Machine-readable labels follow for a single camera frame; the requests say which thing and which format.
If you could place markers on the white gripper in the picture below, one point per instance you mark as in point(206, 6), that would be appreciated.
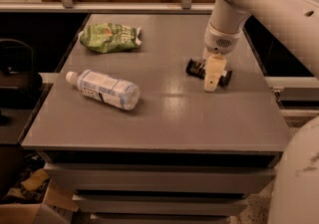
point(219, 43)

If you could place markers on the black rxbar chocolate bar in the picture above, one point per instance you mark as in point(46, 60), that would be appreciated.
point(197, 69)

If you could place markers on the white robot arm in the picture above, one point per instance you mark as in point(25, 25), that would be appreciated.
point(295, 195)

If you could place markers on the green jalapeno chip bag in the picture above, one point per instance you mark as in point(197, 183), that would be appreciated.
point(108, 38)

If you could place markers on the clear plastic water bottle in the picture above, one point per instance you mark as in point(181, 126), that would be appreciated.
point(105, 89)

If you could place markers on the grey drawer cabinet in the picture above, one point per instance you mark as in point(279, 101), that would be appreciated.
point(182, 155)

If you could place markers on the black chair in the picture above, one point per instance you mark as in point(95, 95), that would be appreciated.
point(20, 82)

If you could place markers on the cardboard box left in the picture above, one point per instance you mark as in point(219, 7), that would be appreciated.
point(57, 207)

